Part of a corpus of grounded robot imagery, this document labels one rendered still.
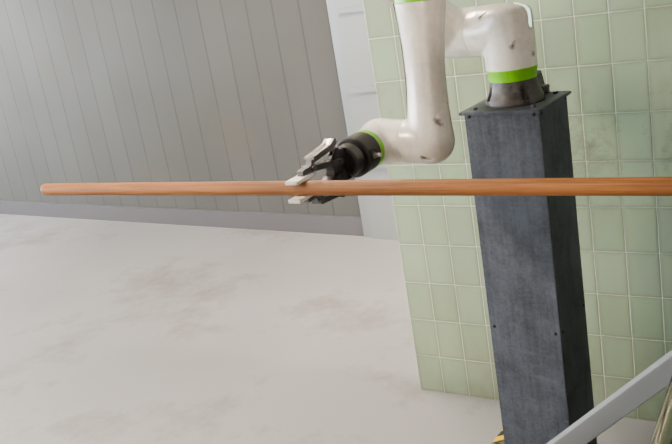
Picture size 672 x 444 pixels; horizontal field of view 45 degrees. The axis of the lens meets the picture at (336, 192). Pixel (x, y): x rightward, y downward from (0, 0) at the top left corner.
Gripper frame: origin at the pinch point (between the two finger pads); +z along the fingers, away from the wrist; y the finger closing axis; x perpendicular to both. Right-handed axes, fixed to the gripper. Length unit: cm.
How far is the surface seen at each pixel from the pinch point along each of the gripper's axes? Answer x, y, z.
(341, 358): 90, 120, -133
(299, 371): 103, 120, -118
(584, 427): -65, 18, 42
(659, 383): -74, 10, 42
